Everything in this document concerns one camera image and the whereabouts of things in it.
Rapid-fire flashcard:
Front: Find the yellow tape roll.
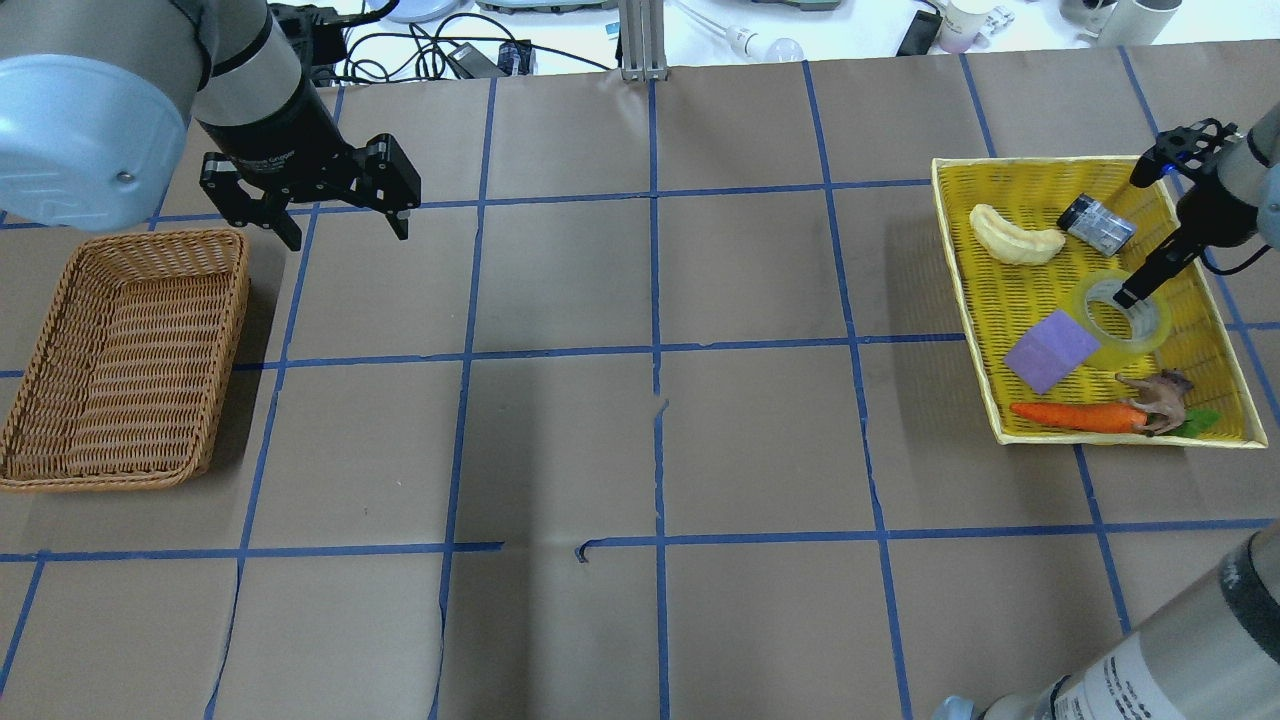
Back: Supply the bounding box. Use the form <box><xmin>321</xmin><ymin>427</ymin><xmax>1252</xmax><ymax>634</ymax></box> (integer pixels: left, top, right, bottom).
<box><xmin>1068</xmin><ymin>269</ymin><xmax>1172</xmax><ymax>354</ymax></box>

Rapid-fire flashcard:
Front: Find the black power adapter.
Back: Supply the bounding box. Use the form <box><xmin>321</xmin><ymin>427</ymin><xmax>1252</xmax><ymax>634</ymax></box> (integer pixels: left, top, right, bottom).
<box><xmin>895</xmin><ymin>10</ymin><xmax>943</xmax><ymax>56</ymax></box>

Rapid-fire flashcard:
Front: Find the aluminium frame post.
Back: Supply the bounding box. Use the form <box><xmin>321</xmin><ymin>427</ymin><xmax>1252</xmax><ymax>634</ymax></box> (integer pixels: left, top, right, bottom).
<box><xmin>617</xmin><ymin>0</ymin><xmax>669</xmax><ymax>82</ymax></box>

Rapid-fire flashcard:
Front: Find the pale banana toy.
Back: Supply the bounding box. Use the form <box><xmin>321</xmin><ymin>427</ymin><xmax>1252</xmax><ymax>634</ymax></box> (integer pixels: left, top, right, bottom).
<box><xmin>969</xmin><ymin>204</ymin><xmax>1068</xmax><ymax>266</ymax></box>

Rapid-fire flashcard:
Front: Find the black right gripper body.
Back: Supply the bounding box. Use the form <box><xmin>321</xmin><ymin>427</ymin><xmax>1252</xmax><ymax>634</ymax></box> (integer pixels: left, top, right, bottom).
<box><xmin>1155</xmin><ymin>170</ymin><xmax>1257</xmax><ymax>272</ymax></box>

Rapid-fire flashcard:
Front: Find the brown wicker basket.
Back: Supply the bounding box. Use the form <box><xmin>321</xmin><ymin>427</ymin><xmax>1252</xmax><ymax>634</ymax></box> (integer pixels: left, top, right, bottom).
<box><xmin>1</xmin><ymin>228</ymin><xmax>250</xmax><ymax>493</ymax></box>

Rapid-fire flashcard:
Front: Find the purple foam cube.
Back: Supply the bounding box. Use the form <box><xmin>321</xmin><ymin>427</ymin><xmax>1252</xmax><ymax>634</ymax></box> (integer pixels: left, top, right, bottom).
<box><xmin>1004</xmin><ymin>309</ymin><xmax>1101</xmax><ymax>395</ymax></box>

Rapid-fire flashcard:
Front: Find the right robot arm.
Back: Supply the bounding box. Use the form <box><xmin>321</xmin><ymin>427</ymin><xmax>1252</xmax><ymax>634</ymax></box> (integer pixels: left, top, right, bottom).
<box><xmin>931</xmin><ymin>109</ymin><xmax>1279</xmax><ymax>719</ymax></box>

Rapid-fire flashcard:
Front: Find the orange carrot toy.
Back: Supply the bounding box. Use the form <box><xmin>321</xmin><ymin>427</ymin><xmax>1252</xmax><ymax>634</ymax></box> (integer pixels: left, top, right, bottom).
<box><xmin>1009</xmin><ymin>402</ymin><xmax>1149</xmax><ymax>434</ymax></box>

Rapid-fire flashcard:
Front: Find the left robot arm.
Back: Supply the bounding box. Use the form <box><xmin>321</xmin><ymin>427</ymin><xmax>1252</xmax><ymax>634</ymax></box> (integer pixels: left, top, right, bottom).
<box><xmin>1</xmin><ymin>1</ymin><xmax>422</xmax><ymax>251</ymax></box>

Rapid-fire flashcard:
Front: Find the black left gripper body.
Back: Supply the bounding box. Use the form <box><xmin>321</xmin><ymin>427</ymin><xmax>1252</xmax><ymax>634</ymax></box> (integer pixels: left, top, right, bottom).
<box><xmin>198</xmin><ymin>133</ymin><xmax>422</xmax><ymax>225</ymax></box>

